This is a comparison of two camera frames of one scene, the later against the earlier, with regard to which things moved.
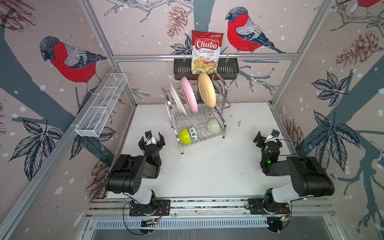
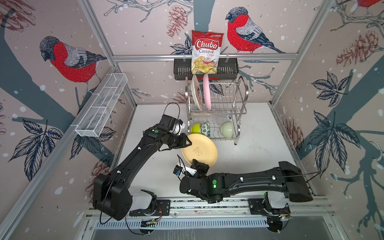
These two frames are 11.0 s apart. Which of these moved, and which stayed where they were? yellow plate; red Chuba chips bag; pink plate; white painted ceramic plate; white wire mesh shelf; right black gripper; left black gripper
Moved: yellow plate; pink plate; white painted ceramic plate; right black gripper; left black gripper
Stayed: red Chuba chips bag; white wire mesh shelf
